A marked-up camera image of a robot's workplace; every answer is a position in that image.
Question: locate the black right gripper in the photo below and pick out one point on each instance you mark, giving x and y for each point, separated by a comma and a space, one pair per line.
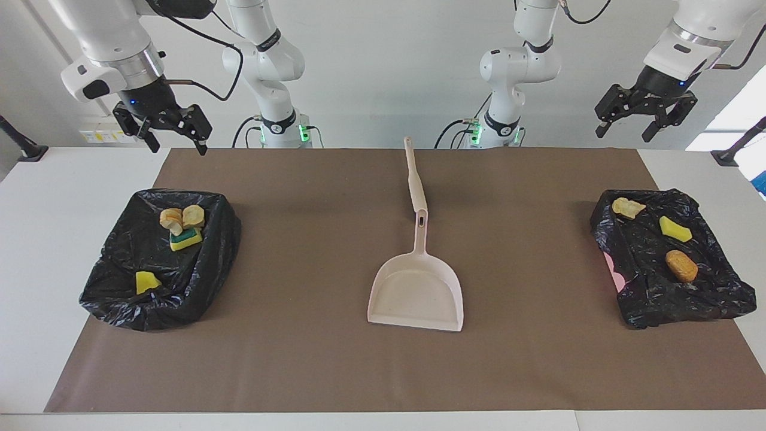
149, 102

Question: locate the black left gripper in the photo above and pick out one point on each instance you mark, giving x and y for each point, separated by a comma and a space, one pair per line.
658, 90

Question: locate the toy croissant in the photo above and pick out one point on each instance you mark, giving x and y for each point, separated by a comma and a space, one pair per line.
193, 216
170, 220

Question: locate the yellow green-backed sponge piece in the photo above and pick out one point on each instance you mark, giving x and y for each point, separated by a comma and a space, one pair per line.
187, 240

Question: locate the brown bread roll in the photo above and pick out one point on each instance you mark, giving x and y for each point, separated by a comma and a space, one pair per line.
681, 266

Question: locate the beige hand brush black bristles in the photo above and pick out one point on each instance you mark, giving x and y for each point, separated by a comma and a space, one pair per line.
413, 173

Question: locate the pale pink plastic dustpan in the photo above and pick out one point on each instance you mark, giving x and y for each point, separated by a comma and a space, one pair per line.
419, 293

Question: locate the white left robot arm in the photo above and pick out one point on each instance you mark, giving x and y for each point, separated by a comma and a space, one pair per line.
508, 66

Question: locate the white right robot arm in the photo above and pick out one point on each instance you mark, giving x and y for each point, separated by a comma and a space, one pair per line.
263, 60

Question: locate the black bagged pink trash bin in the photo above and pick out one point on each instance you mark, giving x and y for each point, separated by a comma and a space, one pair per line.
706, 299

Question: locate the blue object at table edge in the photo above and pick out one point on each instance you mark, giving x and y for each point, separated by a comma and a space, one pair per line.
761, 184

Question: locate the brown table mat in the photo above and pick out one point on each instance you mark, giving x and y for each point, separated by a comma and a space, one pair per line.
299, 371

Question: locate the white wall socket box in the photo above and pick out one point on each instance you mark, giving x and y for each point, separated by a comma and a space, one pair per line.
96, 134

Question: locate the black camera stand foot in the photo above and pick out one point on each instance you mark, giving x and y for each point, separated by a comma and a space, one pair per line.
24, 146
733, 154

